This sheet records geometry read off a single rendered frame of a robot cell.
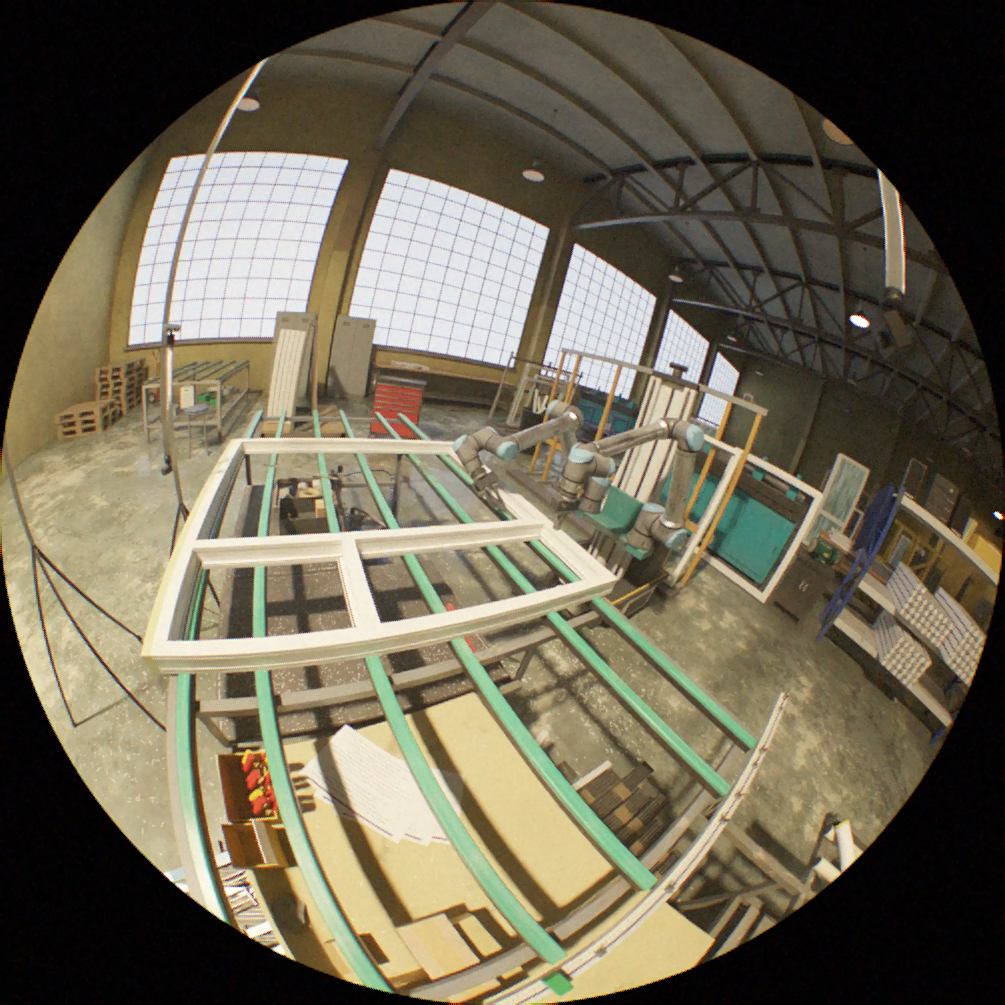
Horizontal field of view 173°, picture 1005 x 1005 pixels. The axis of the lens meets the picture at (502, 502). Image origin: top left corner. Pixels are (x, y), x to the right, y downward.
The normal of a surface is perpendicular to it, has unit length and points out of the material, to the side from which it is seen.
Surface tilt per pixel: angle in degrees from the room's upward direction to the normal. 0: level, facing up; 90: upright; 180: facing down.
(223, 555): 90
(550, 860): 0
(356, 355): 90
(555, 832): 0
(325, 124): 90
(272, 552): 90
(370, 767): 0
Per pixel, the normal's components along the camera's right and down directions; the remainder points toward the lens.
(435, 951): 0.23, -0.88
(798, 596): -0.82, 0.04
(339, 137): 0.52, 0.47
